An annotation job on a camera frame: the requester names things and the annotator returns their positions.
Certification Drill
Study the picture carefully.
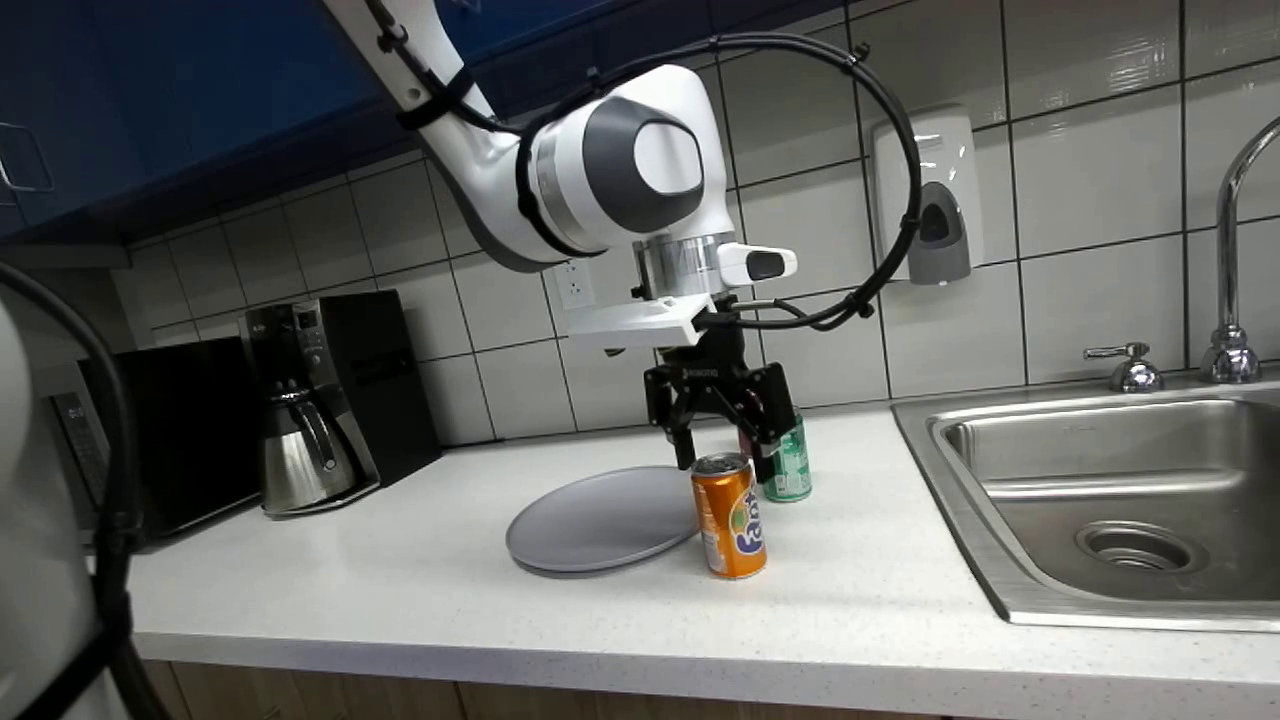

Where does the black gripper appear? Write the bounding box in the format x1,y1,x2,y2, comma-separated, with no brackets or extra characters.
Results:
642,323,790,484

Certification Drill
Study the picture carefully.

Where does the orange soda can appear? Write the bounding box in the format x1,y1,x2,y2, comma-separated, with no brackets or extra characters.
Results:
692,450,768,579

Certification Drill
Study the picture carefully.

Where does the green soda can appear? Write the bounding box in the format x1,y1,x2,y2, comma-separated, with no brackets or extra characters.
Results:
763,423,812,502

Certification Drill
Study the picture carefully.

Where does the white robot base shell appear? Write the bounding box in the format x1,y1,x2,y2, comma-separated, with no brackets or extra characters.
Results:
0,309,90,720

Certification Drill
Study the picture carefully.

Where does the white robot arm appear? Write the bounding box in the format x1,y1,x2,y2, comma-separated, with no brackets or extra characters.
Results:
322,0,796,484

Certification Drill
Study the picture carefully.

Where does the grey round plate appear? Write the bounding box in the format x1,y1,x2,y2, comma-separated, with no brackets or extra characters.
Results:
502,462,696,575

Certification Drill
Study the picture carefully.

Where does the white soap dispenser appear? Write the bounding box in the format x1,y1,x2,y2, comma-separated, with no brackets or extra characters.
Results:
872,107,983,285

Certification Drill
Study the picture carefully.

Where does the steel coffee carafe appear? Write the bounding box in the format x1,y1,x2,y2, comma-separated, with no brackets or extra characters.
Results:
264,386,376,521

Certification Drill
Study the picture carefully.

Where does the chrome sink sprayer knob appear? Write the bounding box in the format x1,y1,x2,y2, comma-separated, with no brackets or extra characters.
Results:
1086,340,1162,393

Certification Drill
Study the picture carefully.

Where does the stainless steel sink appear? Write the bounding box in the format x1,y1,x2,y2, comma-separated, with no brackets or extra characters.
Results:
895,379,1280,631

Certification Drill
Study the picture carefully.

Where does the black coffee maker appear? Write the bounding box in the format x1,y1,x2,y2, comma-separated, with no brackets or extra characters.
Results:
246,291,442,484

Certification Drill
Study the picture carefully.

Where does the chrome faucet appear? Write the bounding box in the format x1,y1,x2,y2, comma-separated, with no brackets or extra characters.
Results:
1202,116,1280,385

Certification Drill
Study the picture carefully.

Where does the black microwave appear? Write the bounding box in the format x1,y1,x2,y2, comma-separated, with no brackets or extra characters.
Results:
115,337,264,547

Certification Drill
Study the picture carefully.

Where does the white wall outlet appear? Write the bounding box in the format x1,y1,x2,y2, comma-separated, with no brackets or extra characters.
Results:
546,258,594,321

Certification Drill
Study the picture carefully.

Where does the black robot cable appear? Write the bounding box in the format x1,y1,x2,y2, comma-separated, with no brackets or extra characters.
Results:
362,0,927,337

